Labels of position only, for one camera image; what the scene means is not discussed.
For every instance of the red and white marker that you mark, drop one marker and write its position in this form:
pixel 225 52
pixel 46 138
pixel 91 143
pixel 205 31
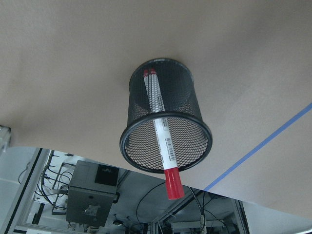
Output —
pixel 172 178

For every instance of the left black mesh pen cup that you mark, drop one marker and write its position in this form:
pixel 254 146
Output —
pixel 191 137

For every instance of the grey control box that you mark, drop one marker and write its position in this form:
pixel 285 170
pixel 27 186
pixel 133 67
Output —
pixel 91 193

